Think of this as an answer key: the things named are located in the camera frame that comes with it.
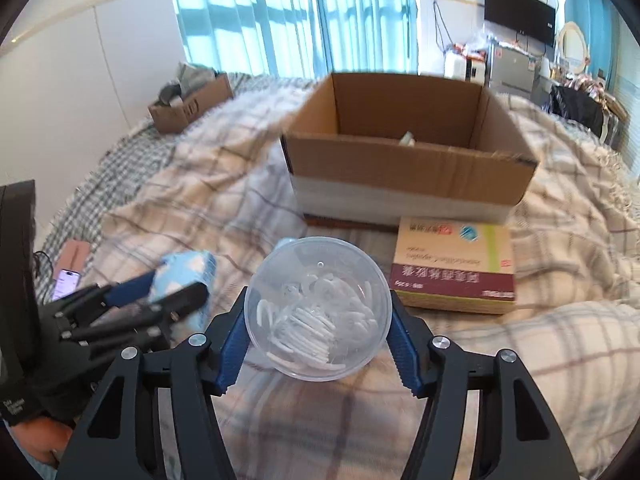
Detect pink flat case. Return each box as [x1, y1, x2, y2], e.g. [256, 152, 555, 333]
[56, 240, 92, 274]

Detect large cardboard box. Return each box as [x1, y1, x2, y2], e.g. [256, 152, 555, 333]
[280, 72, 542, 227]

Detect grey checked bedsheet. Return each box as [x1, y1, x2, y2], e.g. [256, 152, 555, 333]
[37, 72, 301, 291]

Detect pile of white plastic pieces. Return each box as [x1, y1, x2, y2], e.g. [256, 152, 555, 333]
[256, 274, 379, 374]

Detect small cardboard box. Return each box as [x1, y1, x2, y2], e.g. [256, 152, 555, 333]
[148, 72, 234, 135]

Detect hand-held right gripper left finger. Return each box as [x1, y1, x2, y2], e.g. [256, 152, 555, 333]
[54, 286, 251, 480]

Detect person's left hand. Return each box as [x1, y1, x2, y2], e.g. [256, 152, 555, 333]
[9, 414, 74, 468]

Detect silver refrigerator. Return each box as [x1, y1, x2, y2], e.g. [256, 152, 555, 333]
[488, 42, 542, 95]

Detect black garment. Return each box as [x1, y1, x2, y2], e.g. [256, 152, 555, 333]
[549, 85, 606, 137]

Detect maroon and tan medicine box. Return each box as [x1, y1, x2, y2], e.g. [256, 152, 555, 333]
[391, 216, 517, 315]

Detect blue sheer curtain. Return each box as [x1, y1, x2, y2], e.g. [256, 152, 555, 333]
[170, 0, 419, 80]

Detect white appliance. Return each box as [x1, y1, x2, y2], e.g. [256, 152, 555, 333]
[444, 52, 489, 82]

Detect black flat screen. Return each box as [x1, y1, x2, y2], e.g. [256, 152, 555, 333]
[483, 0, 557, 47]

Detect blue tissue packet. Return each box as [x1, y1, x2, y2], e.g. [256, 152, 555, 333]
[150, 251, 218, 333]

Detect black cable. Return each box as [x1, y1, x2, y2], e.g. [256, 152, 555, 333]
[33, 251, 55, 283]

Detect clear round plastic container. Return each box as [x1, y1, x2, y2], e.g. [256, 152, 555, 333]
[244, 236, 392, 382]

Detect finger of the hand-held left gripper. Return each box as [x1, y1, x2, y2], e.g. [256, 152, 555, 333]
[62, 282, 208, 353]
[50, 271, 157, 321]

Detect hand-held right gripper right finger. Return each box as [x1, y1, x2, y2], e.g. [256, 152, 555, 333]
[387, 290, 581, 480]

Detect beige plaid blanket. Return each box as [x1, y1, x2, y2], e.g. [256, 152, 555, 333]
[90, 79, 640, 480]

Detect grey clothes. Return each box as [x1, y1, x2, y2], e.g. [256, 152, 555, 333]
[159, 62, 219, 108]

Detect white wardrobe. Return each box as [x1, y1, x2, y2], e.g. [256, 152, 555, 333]
[0, 0, 188, 176]

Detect oval white mirror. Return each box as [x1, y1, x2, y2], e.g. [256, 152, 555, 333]
[557, 21, 591, 67]

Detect smartphone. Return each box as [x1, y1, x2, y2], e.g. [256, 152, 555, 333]
[51, 268, 84, 304]

